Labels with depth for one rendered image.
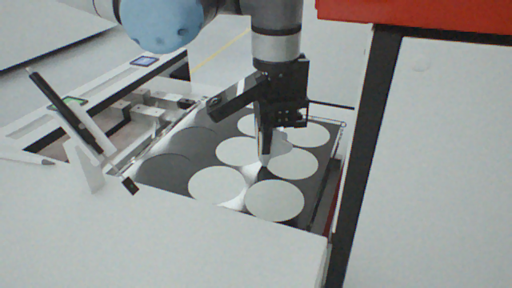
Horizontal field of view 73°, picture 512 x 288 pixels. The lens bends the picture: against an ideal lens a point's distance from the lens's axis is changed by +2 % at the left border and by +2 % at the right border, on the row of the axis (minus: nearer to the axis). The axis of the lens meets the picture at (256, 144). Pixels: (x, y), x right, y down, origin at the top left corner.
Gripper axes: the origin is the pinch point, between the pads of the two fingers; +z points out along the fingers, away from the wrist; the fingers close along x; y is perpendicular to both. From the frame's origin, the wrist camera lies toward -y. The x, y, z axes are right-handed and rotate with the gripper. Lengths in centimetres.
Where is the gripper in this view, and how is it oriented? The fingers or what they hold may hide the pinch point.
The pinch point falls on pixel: (261, 160)
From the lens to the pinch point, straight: 64.5
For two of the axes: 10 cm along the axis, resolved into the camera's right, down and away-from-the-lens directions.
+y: 9.8, -1.0, 1.5
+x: -1.8, -5.6, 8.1
